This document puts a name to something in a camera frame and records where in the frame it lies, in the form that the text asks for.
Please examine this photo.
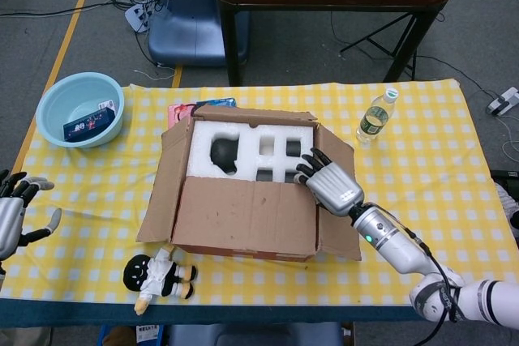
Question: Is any blue cookie packet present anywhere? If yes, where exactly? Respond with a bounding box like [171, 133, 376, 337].
[195, 97, 238, 109]

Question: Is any white foam insert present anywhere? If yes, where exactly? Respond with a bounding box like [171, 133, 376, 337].
[185, 118, 318, 183]

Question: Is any black white plush doll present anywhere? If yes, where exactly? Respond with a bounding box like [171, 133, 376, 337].
[122, 242, 199, 316]

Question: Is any yellow white checkered tablecloth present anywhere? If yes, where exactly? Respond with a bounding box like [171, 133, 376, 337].
[0, 77, 519, 307]

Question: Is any blue plastic crate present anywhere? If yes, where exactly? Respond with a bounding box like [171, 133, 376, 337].
[97, 323, 167, 346]

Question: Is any white grey bundle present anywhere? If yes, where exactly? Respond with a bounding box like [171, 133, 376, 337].
[493, 182, 519, 241]

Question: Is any clear water bottle green label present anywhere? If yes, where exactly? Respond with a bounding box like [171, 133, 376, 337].
[355, 88, 401, 144]

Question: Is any pink snack box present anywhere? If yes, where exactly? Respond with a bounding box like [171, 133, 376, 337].
[167, 103, 195, 133]

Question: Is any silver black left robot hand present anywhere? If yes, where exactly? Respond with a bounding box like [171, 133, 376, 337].
[0, 169, 62, 260]

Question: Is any dark blue printed carton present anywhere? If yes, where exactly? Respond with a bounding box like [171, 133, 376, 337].
[62, 107, 117, 143]

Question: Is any round black part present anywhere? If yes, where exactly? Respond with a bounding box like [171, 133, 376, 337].
[209, 132, 241, 176]

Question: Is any white grey power strip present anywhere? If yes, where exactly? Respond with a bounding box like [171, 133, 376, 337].
[486, 86, 519, 116]

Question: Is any light blue plastic basin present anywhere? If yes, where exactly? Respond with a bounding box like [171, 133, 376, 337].
[35, 71, 126, 149]

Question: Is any blue machine base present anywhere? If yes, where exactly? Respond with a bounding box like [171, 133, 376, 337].
[147, 0, 251, 67]

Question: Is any red cardboard shipping box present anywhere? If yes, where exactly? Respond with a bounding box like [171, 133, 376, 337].
[136, 103, 363, 264]

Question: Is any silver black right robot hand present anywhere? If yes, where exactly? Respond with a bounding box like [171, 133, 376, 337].
[292, 147, 365, 217]

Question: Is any long black floor cable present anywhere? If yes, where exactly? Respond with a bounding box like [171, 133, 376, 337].
[0, 0, 125, 19]

